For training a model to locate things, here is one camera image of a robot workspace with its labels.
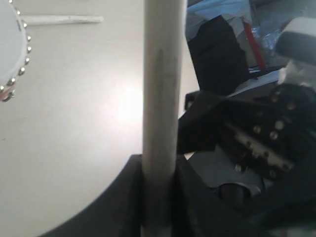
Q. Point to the wooden drumstick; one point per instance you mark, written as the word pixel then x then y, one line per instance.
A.
pixel 38 20
pixel 164 29

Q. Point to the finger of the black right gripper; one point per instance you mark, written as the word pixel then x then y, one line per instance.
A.
pixel 196 211

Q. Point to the red small drum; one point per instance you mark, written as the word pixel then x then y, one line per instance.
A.
pixel 14 48

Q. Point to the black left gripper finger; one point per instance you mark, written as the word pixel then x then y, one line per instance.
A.
pixel 115 213

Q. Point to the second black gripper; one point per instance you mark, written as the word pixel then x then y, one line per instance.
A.
pixel 273 134

